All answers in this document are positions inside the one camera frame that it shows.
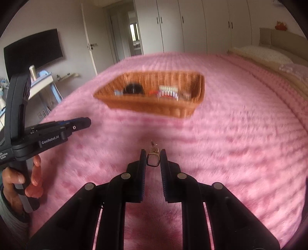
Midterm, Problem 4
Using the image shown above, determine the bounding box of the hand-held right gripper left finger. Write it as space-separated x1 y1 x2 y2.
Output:
25 149 147 250

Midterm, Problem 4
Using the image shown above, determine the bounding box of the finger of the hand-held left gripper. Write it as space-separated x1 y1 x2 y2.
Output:
4 72 32 145
24 117 92 135

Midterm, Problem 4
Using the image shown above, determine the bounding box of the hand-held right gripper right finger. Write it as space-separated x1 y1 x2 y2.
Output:
160 149 281 250

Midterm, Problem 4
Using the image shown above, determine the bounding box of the small gold earring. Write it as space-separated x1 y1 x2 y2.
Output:
145 139 161 168

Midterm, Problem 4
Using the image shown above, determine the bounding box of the black hair tie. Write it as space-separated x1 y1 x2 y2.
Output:
122 83 145 96

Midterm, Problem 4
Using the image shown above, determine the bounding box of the brown wicker basket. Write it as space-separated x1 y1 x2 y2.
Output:
93 71 205 119

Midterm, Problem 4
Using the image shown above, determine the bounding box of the pink bead bracelet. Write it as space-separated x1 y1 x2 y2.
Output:
158 86 180 100

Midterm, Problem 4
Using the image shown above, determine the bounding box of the person's left forearm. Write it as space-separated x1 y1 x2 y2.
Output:
0 187 31 250

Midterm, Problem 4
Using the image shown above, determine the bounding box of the person's left hand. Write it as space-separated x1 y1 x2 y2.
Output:
1 154 44 212

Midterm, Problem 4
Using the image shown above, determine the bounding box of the blue and white desk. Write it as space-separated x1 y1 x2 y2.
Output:
0 70 64 116

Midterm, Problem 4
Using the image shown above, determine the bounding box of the artificial flower bouquet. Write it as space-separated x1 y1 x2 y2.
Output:
0 78 9 97

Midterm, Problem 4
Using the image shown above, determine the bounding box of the pink plush blanket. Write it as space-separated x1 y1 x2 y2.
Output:
28 52 308 250

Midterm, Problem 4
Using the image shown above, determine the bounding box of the white room door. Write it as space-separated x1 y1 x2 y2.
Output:
81 2 116 75

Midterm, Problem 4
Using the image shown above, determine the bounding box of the white wardrobe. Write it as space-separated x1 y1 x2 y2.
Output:
156 0 259 55

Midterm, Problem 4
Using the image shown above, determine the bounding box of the white dotted pillow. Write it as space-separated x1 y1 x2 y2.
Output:
237 45 293 63

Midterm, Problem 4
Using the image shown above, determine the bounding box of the beige quilt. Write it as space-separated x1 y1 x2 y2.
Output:
228 47 308 103

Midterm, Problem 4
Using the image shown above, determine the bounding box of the pink pillow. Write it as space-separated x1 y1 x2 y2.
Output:
279 63 308 73

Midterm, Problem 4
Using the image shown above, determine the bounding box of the beige bed headboard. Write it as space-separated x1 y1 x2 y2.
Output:
259 27 308 61

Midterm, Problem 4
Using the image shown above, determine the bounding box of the black wall television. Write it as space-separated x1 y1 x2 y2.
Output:
3 28 64 76

